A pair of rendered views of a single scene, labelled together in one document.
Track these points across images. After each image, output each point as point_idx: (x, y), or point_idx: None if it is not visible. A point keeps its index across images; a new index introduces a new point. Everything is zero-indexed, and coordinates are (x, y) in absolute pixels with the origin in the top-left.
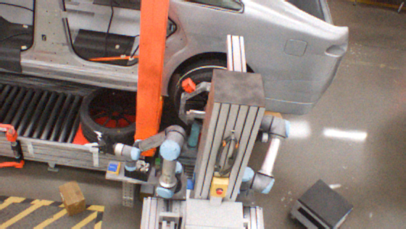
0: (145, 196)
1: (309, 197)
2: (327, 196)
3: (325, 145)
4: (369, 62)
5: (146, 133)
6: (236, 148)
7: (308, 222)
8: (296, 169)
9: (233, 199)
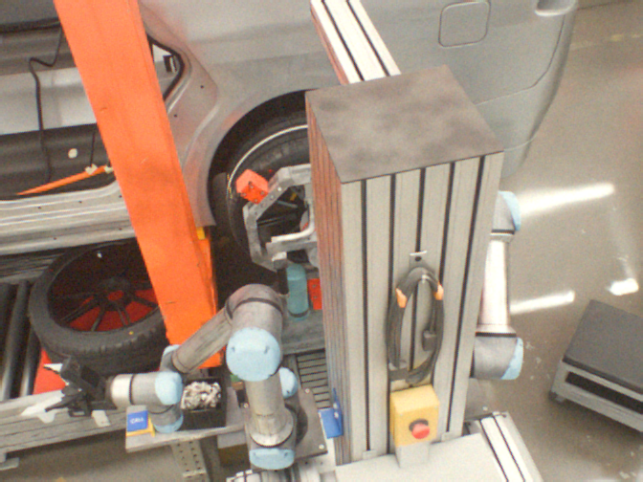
0: (232, 452)
1: (587, 347)
2: (626, 332)
3: (563, 226)
4: (587, 40)
5: (191, 319)
6: (440, 302)
7: (604, 404)
8: (523, 292)
9: (454, 432)
